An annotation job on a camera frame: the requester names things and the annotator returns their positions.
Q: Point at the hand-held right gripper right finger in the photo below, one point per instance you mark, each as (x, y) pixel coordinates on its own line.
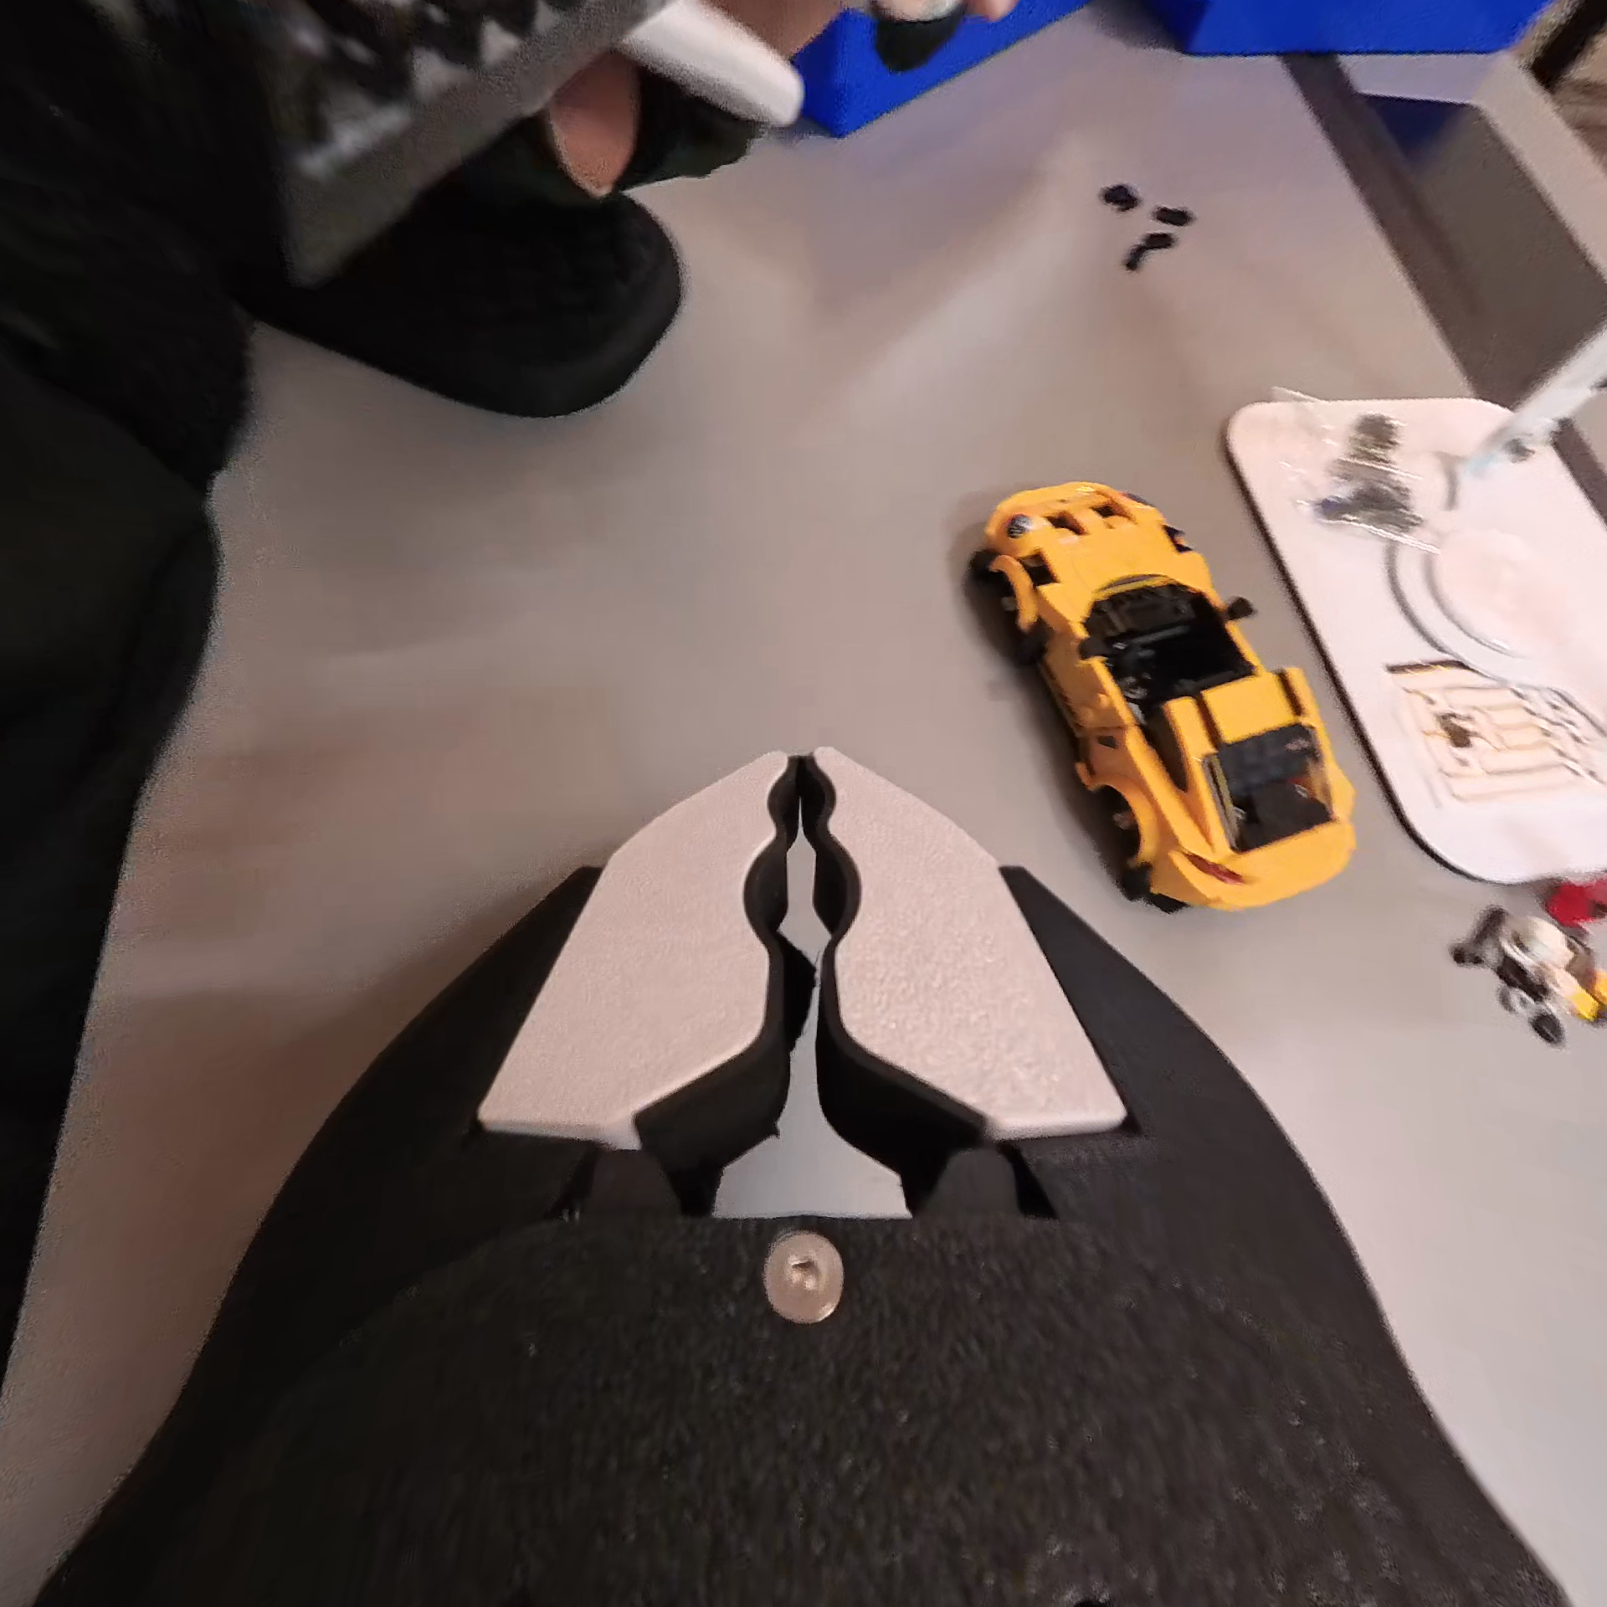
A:
(968, 979)

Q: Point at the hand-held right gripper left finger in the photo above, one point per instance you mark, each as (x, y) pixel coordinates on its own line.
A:
(653, 979)

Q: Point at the blue storage bin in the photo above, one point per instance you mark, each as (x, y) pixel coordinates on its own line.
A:
(903, 75)

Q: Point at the yellow lego car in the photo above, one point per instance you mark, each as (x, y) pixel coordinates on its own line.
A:
(1154, 703)

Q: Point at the small black lego piece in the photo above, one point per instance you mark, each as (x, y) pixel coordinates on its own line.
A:
(1149, 247)

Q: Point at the pile of small lego pieces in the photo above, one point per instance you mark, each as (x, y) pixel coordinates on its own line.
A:
(1539, 968)

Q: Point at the lego sticker sheet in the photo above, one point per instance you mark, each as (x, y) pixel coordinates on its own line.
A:
(1494, 740)

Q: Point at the red lego minifigure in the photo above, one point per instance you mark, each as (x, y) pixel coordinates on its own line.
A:
(1579, 899)

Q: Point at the bag of small lego parts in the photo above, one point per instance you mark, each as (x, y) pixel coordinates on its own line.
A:
(1362, 478)

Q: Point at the person's left hand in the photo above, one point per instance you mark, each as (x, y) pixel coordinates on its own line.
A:
(589, 137)

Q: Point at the black armrest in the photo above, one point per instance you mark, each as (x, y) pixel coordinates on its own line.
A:
(501, 315)

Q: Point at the small black brick pieces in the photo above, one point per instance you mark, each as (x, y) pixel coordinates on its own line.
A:
(1119, 198)

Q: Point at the white stand base board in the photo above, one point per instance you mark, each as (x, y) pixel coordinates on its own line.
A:
(1331, 627)

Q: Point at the stack of blue storage bins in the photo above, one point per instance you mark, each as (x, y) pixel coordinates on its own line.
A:
(1343, 24)

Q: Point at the round clear lens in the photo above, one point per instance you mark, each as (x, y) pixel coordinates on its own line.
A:
(1482, 590)

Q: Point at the person's dark clothed torso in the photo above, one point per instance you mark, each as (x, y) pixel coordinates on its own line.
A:
(89, 627)

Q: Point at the clear stand rod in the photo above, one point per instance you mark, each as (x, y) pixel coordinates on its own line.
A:
(1539, 413)

